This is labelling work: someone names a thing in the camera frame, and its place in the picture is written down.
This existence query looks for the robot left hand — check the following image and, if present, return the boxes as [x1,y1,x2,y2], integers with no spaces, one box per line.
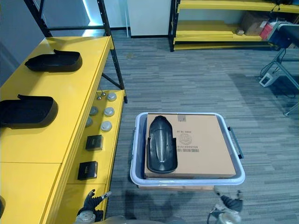
[83,189,112,212]

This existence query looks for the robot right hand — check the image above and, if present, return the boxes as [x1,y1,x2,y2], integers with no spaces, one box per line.
[214,186,243,213]

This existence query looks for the yellow shelf rack black posts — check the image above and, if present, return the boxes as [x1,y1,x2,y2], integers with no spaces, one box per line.
[0,0,128,224]

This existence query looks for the long yellow shelf rack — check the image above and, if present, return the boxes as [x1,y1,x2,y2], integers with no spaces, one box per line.
[169,0,299,52]

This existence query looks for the small black box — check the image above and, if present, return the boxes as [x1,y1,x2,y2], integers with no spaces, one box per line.
[77,161,99,181]
[85,134,104,151]

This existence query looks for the robot body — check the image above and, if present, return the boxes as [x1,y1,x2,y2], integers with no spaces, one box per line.
[102,216,169,224]

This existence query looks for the white plastic bin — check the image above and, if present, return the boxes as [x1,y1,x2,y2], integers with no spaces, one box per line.
[129,112,246,187]

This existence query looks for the black plastic housing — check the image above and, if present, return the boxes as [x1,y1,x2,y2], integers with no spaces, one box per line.
[0,195,6,218]
[0,94,59,130]
[24,49,83,73]
[146,114,179,175]

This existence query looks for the metal bolts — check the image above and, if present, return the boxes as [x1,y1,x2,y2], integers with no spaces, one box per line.
[95,89,107,101]

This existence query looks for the small white device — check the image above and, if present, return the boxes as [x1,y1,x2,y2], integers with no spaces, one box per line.
[259,72,276,87]

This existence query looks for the blue black conveyor machine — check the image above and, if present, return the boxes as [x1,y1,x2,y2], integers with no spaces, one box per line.
[258,20,299,116]

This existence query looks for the red box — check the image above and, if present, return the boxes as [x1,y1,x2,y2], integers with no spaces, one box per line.
[259,20,276,40]

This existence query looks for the large brown cardboard box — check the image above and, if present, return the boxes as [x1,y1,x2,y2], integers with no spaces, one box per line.
[240,11,270,36]

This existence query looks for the black bin handle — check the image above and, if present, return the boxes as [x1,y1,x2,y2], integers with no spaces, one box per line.
[227,126,244,160]

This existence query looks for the black cable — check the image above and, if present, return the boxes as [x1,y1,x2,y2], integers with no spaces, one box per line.
[270,0,294,14]

